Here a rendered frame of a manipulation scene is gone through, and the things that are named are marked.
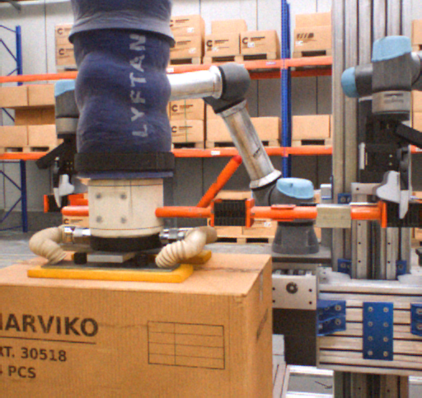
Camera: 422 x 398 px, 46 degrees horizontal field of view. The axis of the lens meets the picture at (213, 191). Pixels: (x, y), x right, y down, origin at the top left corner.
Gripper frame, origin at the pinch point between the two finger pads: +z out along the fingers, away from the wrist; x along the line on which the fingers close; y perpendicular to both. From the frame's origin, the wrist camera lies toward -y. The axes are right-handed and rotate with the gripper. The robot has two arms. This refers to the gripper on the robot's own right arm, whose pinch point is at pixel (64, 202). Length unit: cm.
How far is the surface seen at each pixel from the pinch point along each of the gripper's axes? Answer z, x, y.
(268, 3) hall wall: -312, 818, -23
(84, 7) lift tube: -44, -36, 26
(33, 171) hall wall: -3, 818, -523
